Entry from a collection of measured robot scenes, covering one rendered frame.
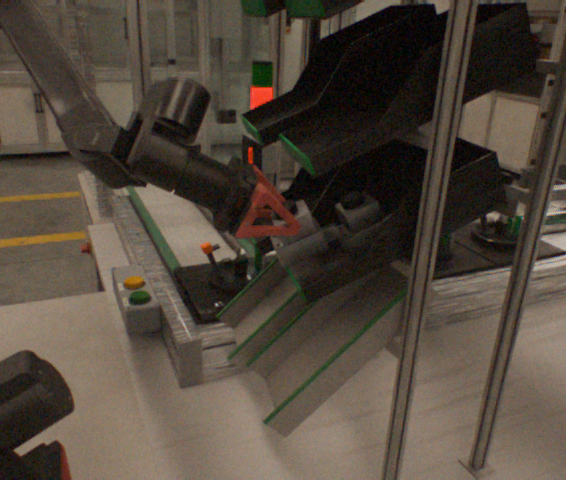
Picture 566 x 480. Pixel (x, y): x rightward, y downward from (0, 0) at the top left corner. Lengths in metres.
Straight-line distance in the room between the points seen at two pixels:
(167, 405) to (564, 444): 0.69
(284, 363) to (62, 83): 0.50
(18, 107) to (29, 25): 5.42
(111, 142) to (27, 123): 5.67
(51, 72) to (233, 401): 0.62
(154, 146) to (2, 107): 5.69
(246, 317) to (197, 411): 0.19
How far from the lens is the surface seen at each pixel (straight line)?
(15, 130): 6.31
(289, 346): 0.83
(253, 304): 0.95
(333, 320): 0.81
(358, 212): 0.67
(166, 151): 0.60
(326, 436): 0.96
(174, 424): 0.98
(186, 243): 1.51
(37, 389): 0.51
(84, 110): 0.68
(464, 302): 1.32
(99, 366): 1.14
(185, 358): 1.01
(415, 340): 0.71
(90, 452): 0.96
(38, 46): 0.81
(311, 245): 0.66
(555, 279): 1.52
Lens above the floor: 1.51
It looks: 23 degrees down
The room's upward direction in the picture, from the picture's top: 2 degrees clockwise
